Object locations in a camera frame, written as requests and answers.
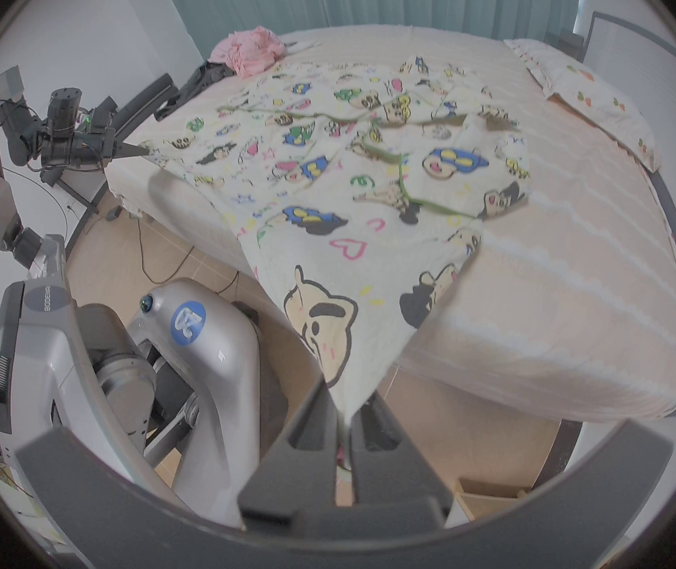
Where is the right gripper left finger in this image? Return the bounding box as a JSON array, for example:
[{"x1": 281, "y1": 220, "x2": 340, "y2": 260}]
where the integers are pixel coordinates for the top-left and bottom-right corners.
[{"x1": 237, "y1": 374, "x2": 339, "y2": 531}]

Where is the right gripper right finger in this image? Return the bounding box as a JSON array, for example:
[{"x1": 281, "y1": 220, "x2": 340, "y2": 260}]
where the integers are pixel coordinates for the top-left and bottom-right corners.
[{"x1": 350, "y1": 390, "x2": 454, "y2": 529}]

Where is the white printed pyjama top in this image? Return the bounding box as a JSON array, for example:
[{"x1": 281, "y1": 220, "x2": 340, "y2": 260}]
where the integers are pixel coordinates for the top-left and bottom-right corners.
[{"x1": 136, "y1": 54, "x2": 532, "y2": 420}]

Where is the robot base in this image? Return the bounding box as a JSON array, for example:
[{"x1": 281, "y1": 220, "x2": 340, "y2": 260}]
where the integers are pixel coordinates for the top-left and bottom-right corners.
[{"x1": 0, "y1": 234, "x2": 291, "y2": 532}]

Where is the bed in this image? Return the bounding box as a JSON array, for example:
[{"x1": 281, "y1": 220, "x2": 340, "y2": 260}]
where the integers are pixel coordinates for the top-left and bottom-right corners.
[{"x1": 104, "y1": 12, "x2": 676, "y2": 425}]

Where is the black garment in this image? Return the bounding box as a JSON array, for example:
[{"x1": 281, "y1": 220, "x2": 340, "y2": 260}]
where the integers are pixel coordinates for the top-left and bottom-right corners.
[{"x1": 181, "y1": 63, "x2": 238, "y2": 97}]

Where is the pink garment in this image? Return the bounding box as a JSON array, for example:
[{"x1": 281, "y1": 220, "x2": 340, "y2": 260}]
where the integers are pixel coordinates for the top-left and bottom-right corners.
[{"x1": 208, "y1": 26, "x2": 289, "y2": 79}]

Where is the white printed pillow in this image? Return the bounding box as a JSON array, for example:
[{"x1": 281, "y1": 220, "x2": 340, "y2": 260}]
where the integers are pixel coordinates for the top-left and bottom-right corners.
[{"x1": 504, "y1": 38, "x2": 663, "y2": 174}]

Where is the grey bedside table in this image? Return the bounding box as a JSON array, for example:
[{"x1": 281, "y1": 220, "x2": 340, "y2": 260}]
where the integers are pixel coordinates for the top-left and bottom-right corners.
[{"x1": 557, "y1": 27, "x2": 585, "y2": 58}]

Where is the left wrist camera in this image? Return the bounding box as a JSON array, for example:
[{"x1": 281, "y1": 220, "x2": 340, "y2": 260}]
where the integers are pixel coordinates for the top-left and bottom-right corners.
[{"x1": 90, "y1": 97, "x2": 118, "y2": 134}]

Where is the black cable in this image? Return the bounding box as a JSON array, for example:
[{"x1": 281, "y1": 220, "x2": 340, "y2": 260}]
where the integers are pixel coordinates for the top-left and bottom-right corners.
[{"x1": 136, "y1": 218, "x2": 242, "y2": 295}]

